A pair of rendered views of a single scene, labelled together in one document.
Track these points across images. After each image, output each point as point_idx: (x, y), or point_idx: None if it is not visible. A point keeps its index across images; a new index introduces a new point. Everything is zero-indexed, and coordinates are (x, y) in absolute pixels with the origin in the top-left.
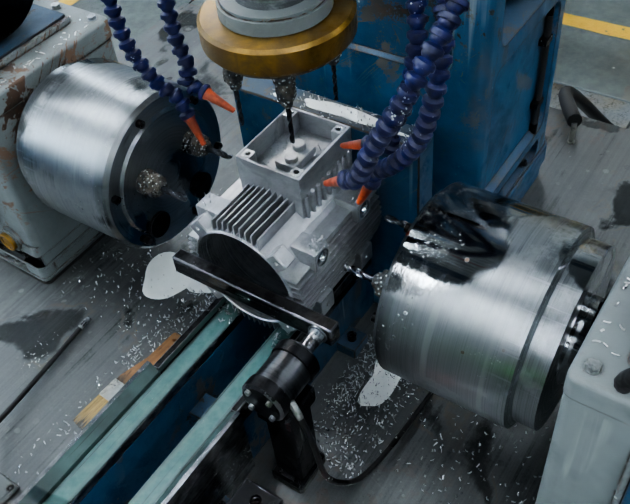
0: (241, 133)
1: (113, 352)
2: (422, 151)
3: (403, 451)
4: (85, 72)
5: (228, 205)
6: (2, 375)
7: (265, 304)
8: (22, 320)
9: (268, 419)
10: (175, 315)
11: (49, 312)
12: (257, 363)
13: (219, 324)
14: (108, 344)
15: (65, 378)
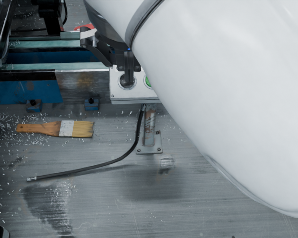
0: None
1: (43, 151)
2: None
3: (35, 31)
4: None
5: None
6: (89, 194)
7: (10, 9)
8: (47, 220)
9: (60, 10)
10: (3, 140)
11: (32, 209)
12: (30, 44)
13: (15, 67)
14: (39, 157)
15: (71, 161)
